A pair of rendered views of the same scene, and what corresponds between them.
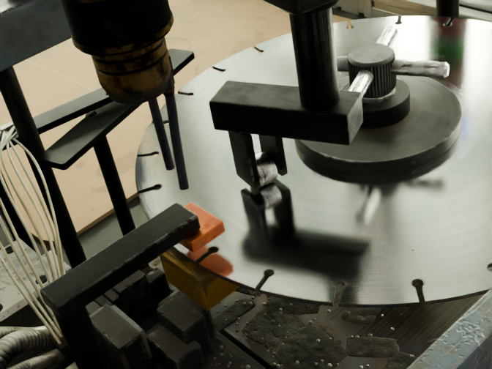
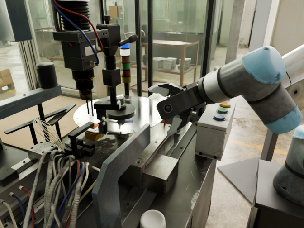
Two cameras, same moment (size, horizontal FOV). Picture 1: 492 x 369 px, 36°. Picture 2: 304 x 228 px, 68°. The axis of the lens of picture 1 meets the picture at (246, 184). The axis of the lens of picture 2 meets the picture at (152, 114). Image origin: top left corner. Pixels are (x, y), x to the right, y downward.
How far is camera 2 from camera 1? 34 cm
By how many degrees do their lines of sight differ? 27
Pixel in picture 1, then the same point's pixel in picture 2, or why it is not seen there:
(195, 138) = (85, 115)
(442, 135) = (133, 111)
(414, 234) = (131, 124)
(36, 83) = (20, 119)
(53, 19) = (52, 92)
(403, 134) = (126, 111)
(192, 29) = (63, 106)
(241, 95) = (99, 103)
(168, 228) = (89, 124)
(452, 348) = (142, 129)
